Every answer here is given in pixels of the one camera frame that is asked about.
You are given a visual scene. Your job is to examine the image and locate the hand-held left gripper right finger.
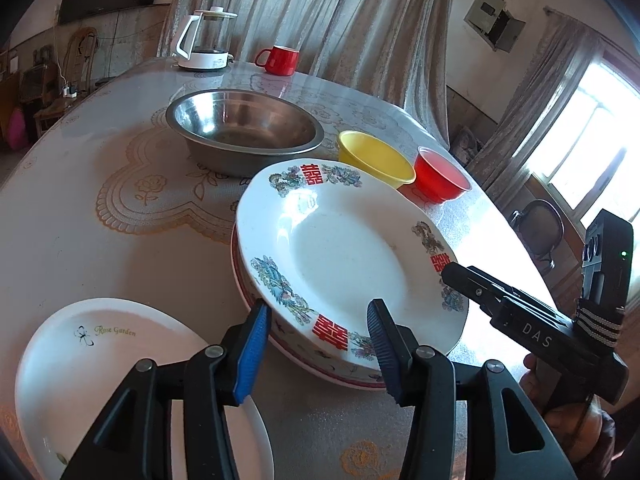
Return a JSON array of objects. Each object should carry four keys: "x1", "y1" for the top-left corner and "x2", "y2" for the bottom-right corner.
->
[{"x1": 366, "y1": 298, "x2": 578, "y2": 480}]

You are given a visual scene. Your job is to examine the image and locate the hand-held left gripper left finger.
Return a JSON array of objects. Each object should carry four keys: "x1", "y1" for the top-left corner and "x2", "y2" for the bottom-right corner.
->
[{"x1": 60, "y1": 299, "x2": 273, "y2": 480}]

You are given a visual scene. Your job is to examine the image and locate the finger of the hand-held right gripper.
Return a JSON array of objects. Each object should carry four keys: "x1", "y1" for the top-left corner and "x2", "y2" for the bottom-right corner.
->
[{"x1": 441, "y1": 262, "x2": 531, "y2": 317}]

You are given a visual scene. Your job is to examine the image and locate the floral white deep plate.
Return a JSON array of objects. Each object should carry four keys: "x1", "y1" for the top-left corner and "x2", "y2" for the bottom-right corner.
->
[{"x1": 235, "y1": 158, "x2": 470, "y2": 380}]

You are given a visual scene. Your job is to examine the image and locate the red plastic bowl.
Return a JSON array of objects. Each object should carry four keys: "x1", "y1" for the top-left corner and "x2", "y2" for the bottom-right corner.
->
[{"x1": 413, "y1": 146, "x2": 473, "y2": 206}]

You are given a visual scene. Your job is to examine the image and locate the white plate green print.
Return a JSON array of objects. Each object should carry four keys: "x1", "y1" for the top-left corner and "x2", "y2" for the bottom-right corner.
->
[{"x1": 14, "y1": 297, "x2": 275, "y2": 480}]

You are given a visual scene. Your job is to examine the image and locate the yellow plastic bowl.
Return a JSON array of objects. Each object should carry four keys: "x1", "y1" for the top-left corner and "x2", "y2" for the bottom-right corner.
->
[{"x1": 337, "y1": 130, "x2": 417, "y2": 191}]

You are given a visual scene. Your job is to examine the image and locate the stainless steel basin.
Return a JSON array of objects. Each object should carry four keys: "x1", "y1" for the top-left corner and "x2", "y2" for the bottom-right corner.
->
[{"x1": 165, "y1": 88, "x2": 325, "y2": 178}]

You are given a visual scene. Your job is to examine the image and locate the person's right hand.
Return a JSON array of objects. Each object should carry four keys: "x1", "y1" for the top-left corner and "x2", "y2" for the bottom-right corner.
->
[{"x1": 520, "y1": 354, "x2": 616, "y2": 466}]

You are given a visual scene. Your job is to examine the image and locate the red rimmed white plate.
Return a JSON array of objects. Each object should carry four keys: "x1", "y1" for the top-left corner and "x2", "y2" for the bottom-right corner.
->
[{"x1": 230, "y1": 222, "x2": 388, "y2": 391}]

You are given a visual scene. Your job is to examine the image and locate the dark round-back chair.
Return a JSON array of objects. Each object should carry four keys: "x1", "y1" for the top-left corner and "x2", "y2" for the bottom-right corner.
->
[{"x1": 509, "y1": 199, "x2": 566, "y2": 273}]

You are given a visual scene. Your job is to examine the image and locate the bright window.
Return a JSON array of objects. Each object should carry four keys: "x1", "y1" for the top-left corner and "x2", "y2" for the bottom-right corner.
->
[{"x1": 525, "y1": 50, "x2": 640, "y2": 221}]

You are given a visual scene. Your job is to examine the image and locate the narrow beige window curtain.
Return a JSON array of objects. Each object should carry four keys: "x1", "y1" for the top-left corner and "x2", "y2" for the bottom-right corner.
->
[{"x1": 467, "y1": 7, "x2": 608, "y2": 196}]

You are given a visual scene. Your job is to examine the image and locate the lace print table cover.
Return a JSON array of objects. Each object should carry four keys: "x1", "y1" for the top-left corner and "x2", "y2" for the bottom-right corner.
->
[{"x1": 0, "y1": 57, "x2": 566, "y2": 480}]

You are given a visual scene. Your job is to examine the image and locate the red mug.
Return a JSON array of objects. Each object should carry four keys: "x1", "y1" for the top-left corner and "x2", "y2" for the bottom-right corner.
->
[{"x1": 254, "y1": 45, "x2": 300, "y2": 77}]

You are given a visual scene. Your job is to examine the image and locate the white electric glass kettle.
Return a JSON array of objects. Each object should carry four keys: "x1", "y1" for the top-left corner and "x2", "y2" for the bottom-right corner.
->
[{"x1": 171, "y1": 6, "x2": 238, "y2": 72}]

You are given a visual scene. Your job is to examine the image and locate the wide beige curtain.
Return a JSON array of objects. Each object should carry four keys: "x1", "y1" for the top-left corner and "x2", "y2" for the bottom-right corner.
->
[{"x1": 157, "y1": 0, "x2": 463, "y2": 151}]

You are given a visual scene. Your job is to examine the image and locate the pink bag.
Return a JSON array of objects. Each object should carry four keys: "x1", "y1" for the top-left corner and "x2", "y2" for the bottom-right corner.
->
[{"x1": 4, "y1": 106, "x2": 27, "y2": 150}]

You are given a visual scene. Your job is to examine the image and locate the black speaker box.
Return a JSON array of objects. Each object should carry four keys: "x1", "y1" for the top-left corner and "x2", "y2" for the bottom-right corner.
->
[{"x1": 21, "y1": 66, "x2": 60, "y2": 106}]

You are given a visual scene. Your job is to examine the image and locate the wooden chair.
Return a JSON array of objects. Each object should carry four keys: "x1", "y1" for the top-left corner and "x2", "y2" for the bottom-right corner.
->
[{"x1": 32, "y1": 27, "x2": 101, "y2": 133}]

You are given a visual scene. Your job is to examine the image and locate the grey wall electrical box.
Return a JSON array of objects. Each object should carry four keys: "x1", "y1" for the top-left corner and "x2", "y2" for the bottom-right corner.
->
[{"x1": 463, "y1": 0, "x2": 527, "y2": 53}]

